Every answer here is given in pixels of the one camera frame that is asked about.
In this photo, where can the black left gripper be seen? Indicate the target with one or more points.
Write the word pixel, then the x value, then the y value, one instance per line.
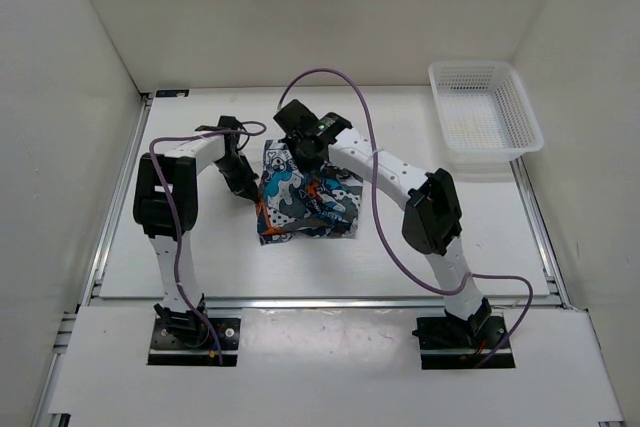
pixel 245 186

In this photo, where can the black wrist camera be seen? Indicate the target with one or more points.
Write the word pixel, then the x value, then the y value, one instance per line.
pixel 228 127
pixel 305 119

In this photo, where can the white plastic basket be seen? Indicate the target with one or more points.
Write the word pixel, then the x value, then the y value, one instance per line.
pixel 485 115

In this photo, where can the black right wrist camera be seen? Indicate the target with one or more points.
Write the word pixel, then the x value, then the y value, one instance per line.
pixel 305 119

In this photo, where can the colourful patterned shorts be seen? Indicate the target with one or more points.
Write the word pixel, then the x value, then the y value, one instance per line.
pixel 320 204

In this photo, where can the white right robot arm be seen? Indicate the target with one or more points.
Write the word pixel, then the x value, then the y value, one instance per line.
pixel 431 223

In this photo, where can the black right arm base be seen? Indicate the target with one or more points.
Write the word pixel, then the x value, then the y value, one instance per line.
pixel 444 346

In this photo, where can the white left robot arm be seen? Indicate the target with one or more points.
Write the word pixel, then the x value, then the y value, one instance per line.
pixel 166 203

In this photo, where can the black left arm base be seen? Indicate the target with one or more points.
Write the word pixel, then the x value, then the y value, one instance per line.
pixel 182 339

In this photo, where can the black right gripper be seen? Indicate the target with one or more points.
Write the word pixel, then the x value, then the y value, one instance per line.
pixel 304 167

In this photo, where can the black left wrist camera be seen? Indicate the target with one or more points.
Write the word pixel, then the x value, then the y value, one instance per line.
pixel 228 127

